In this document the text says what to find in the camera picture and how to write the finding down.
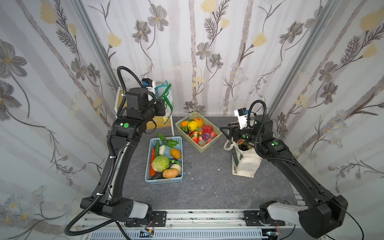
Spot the green chips bag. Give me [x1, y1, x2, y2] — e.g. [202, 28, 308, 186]
[155, 81, 174, 124]

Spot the black grape bunch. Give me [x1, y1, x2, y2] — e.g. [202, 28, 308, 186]
[238, 143, 249, 151]

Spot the cream canvas grocery bag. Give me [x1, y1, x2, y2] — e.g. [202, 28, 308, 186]
[224, 140, 262, 179]

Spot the light blue vegetable basket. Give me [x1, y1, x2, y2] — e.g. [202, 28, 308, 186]
[145, 136, 184, 184]

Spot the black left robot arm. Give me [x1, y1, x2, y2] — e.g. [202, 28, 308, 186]
[64, 66, 166, 236]

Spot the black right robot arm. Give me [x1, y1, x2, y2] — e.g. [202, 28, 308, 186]
[220, 100, 349, 239]

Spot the white wooden two-tier shelf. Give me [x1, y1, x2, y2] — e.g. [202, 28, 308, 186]
[112, 87, 171, 139]

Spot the purple round cabbage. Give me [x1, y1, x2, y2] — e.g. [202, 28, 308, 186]
[202, 133, 211, 141]

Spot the green plastic fruit basket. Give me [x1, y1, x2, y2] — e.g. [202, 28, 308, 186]
[176, 112, 223, 153]

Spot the orange peach fruit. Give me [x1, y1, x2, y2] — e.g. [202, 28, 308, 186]
[194, 118, 204, 128]

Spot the yellow bell pepper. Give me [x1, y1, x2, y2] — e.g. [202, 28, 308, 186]
[187, 121, 198, 131]

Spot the green leafy spinach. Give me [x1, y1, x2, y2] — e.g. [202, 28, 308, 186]
[158, 134, 179, 148]

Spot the white bok choy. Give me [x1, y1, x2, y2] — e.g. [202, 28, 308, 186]
[159, 145, 166, 156]

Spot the orange round fruit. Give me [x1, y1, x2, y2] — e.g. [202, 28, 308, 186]
[170, 148, 182, 160]

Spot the green cabbage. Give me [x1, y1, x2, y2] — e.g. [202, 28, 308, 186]
[151, 155, 170, 173]

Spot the red chili pepper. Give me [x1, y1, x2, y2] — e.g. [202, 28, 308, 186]
[149, 147, 157, 178]

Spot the beige potato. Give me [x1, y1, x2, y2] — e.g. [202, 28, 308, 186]
[163, 169, 180, 179]

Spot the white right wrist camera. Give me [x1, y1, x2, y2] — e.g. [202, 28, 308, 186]
[234, 108, 249, 130]

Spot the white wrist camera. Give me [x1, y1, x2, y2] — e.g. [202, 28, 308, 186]
[234, 108, 249, 130]
[142, 78, 156, 94]

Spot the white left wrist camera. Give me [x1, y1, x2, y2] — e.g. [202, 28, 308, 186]
[142, 78, 156, 94]

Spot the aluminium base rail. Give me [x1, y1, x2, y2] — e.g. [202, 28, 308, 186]
[79, 209, 311, 240]

